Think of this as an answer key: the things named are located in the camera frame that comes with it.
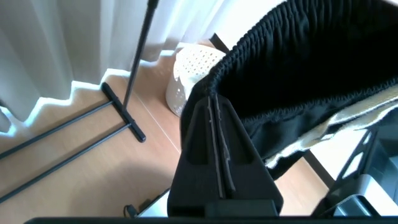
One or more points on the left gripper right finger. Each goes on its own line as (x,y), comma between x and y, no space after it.
(252,183)

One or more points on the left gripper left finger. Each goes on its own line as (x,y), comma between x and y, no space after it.
(192,186)

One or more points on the black garment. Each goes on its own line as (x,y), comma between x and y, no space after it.
(311,62)

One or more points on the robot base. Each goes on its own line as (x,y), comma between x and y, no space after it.
(373,193)

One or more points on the white laundry basket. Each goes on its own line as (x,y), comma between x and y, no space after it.
(192,68)

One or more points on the black clothes rack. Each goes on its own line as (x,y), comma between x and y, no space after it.
(136,62)

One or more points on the beige curtain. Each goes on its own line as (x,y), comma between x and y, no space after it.
(62,37)

